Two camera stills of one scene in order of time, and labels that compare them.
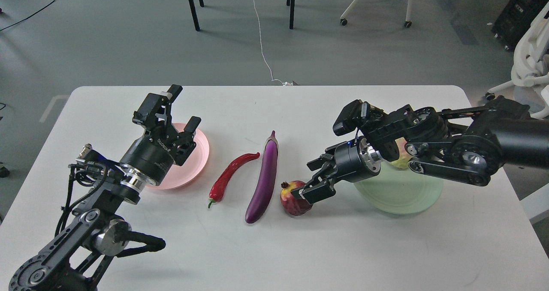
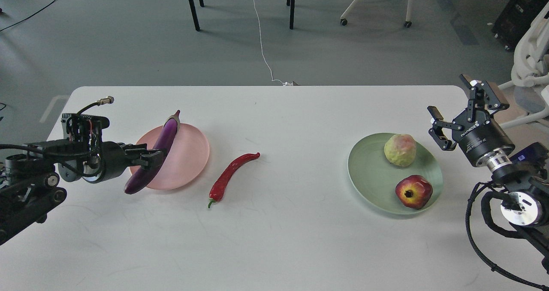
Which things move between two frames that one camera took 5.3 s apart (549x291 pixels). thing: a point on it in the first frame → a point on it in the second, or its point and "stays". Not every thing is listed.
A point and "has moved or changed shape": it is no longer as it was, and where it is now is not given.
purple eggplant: [262, 196] has moved or changed shape
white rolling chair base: [408, 24] stays
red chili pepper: [217, 188] stays
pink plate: [178, 176] stays
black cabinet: [526, 4] stays
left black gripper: [152, 154] → [108, 163]
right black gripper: [354, 160] → [485, 144]
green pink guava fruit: [402, 161] stays
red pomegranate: [292, 204] → [414, 191]
